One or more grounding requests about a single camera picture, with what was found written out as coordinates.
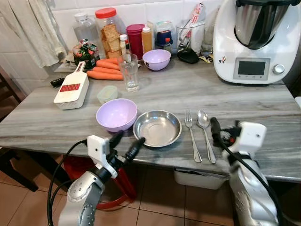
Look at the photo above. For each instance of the black rounded object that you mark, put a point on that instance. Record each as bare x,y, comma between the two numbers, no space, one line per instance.
188,56

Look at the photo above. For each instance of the round steel dish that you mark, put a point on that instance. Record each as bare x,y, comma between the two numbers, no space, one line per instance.
157,128

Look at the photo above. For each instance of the white tray under table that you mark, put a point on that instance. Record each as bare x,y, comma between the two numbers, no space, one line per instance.
197,179

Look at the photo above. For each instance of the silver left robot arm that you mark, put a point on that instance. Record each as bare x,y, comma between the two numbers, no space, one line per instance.
82,197

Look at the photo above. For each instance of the white kitchen cooking machine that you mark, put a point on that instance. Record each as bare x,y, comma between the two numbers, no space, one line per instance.
256,52

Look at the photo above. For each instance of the small purple plastic bowl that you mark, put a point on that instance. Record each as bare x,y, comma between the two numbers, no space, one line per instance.
156,60

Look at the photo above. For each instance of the small pale green container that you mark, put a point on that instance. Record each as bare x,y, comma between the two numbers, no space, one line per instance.
107,93

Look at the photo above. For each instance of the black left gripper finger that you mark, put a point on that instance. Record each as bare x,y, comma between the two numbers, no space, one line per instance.
116,140
135,149

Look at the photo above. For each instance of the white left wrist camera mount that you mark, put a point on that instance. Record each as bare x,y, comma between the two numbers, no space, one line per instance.
98,149

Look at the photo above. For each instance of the bag of green vegetables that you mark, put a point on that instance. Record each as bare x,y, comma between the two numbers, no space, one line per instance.
84,52

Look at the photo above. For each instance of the magenta plastic canister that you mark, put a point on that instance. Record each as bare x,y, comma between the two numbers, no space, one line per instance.
135,40

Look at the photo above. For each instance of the red-lidded cracker jar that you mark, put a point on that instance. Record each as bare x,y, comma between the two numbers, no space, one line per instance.
109,35

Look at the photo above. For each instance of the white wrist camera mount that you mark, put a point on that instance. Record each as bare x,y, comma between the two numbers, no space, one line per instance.
98,149
251,134

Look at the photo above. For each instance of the clear drinking glass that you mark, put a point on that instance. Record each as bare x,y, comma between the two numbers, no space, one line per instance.
129,73

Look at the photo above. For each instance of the steel spoon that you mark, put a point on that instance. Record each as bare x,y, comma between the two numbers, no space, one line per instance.
203,119

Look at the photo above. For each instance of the dark wooden chair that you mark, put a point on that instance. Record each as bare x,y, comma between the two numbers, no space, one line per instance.
9,89

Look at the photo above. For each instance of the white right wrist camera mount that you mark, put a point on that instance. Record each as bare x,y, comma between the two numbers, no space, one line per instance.
251,134

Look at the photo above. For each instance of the large purple plastic bowl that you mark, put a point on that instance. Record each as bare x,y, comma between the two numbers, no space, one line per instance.
116,114

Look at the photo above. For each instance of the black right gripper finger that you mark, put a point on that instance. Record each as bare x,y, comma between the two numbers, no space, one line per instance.
216,129

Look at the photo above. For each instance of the hanging beige cloth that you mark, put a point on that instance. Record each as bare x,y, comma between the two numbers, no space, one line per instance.
33,28

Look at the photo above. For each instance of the small white-capped spice bottle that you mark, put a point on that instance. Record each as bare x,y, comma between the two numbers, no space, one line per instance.
123,44

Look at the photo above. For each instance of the orange carrot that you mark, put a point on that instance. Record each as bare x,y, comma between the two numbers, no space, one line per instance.
106,69
109,61
103,75

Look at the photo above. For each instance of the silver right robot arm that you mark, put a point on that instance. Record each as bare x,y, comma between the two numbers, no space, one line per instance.
249,193

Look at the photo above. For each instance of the clear container with packets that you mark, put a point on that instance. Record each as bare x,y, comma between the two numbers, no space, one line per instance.
190,35

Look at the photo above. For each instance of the blue-labelled jar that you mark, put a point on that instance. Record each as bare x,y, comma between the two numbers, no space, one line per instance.
164,33

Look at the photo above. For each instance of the black car key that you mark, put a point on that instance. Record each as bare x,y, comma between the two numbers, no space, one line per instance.
57,82

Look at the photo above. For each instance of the steel fork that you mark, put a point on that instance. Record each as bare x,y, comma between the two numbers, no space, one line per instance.
191,136

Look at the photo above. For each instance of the clear plastic bottle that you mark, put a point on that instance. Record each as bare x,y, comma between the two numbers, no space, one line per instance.
84,29

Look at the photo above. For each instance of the white slicer with red label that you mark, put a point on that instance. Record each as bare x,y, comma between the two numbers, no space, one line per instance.
71,89

